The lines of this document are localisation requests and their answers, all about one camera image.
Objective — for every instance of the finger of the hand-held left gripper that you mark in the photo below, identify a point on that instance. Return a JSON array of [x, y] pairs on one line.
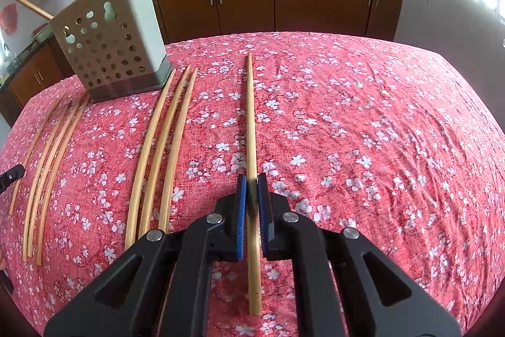
[[12, 176]]

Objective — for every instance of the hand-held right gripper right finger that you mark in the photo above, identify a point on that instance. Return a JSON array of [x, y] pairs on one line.
[[266, 226]]

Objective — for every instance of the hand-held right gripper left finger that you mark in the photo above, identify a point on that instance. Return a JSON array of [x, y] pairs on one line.
[[241, 218]]

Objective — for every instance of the white perforated utensil holder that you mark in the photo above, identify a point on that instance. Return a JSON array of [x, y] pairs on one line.
[[114, 45]]

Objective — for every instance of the short brown base cabinets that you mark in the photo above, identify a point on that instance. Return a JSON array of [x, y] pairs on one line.
[[35, 74]]

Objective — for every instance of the red floral tablecloth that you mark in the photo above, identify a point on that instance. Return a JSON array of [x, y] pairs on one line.
[[355, 147]]

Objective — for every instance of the metal faucet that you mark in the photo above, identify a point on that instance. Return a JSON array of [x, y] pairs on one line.
[[5, 53]]

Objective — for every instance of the green bowl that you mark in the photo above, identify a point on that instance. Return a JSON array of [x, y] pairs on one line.
[[41, 32]]

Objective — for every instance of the red plastic bag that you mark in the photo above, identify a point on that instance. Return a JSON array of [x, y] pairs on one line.
[[10, 18]]

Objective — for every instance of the long brown base cabinets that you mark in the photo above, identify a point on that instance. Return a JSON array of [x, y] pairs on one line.
[[303, 1]]

